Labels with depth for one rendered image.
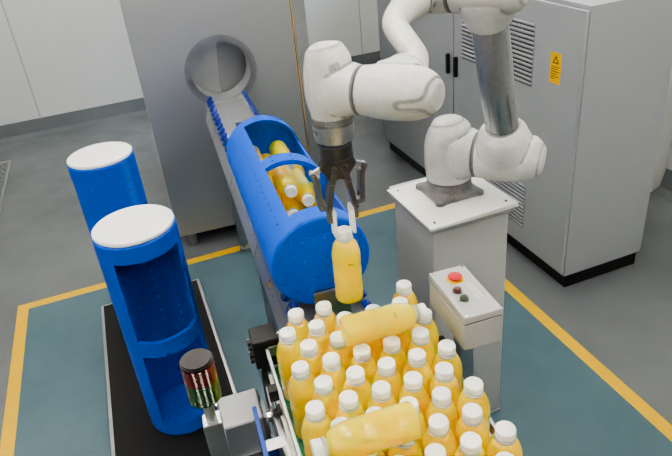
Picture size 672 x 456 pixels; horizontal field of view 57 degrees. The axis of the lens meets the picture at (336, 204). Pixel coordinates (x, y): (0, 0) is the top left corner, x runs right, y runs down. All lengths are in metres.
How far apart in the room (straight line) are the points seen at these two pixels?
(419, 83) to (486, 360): 1.58
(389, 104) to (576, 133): 1.93
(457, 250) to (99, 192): 1.54
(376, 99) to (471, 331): 0.62
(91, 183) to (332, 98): 1.74
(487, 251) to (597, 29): 1.16
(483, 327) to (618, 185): 1.94
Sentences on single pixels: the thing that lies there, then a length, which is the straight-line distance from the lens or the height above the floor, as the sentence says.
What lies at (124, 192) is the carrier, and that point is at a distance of 2.85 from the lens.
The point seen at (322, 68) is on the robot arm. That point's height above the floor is 1.70.
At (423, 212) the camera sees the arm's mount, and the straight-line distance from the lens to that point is 2.09.
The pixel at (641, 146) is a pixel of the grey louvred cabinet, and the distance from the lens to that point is 3.36.
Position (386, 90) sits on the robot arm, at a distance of 1.19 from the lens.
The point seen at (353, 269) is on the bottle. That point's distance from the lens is 1.48.
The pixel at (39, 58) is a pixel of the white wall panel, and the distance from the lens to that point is 6.64.
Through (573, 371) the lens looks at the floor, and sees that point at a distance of 3.02.
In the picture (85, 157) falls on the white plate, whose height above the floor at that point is 1.04.
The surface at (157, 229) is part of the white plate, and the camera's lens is 2.16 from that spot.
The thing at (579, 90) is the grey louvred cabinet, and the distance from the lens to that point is 2.97.
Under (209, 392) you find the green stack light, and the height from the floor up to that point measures 1.19.
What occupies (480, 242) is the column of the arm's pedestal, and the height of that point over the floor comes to 0.86.
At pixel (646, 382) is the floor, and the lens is 3.05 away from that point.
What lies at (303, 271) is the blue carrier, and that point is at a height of 1.08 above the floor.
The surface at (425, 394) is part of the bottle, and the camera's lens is 1.37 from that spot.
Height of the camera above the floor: 2.05
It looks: 29 degrees down
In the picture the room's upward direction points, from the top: 6 degrees counter-clockwise
